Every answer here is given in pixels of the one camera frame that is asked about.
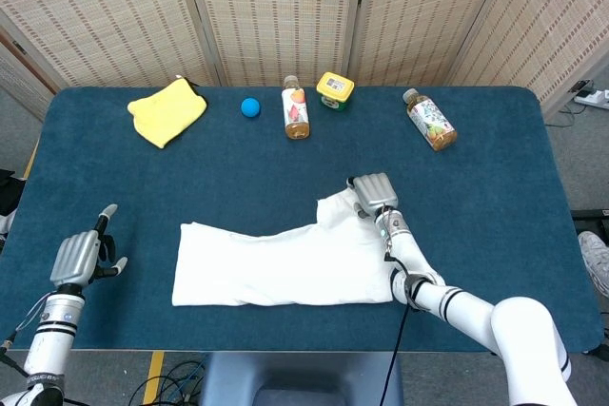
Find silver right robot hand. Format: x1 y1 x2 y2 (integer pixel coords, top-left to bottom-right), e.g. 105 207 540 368
345 172 400 222

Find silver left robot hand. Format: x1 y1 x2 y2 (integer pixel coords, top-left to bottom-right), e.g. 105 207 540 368
49 203 129 288

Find white T-shirt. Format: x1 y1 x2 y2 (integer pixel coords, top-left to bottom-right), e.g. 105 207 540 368
170 189 395 307

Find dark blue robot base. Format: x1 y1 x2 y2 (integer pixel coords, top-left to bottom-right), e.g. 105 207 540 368
198 352 404 406

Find tea bottle with green-fruit label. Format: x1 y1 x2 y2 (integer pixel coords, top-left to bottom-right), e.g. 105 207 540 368
402 87 458 152

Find green tub with yellow lid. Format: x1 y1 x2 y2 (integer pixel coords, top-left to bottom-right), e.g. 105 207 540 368
315 71 356 112

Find tea bottle with peach label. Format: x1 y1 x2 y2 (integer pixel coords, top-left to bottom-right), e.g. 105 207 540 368
281 74 311 141

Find blue-green table cover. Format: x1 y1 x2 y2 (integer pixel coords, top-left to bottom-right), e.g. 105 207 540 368
0 86 603 354

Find blue ball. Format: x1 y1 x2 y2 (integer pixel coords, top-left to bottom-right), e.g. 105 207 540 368
240 97 263 120

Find yellow cloth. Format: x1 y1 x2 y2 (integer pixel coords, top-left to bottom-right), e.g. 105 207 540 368
127 75 209 150

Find woven folding screen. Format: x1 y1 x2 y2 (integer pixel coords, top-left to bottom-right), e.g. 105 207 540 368
0 0 609 117

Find white sneaker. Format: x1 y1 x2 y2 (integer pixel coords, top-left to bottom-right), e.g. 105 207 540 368
578 230 609 296

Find white power strip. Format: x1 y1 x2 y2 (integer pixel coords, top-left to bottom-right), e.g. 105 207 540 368
574 89 609 110

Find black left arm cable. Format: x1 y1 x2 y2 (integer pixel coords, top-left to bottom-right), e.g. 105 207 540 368
0 329 29 378

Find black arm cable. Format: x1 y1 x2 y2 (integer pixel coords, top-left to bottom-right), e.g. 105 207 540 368
378 253 415 406
0 329 29 378

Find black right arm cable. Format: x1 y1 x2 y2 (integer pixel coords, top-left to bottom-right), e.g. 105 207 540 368
378 253 415 406

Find floor cables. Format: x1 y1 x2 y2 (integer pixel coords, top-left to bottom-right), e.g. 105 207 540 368
128 360 206 406

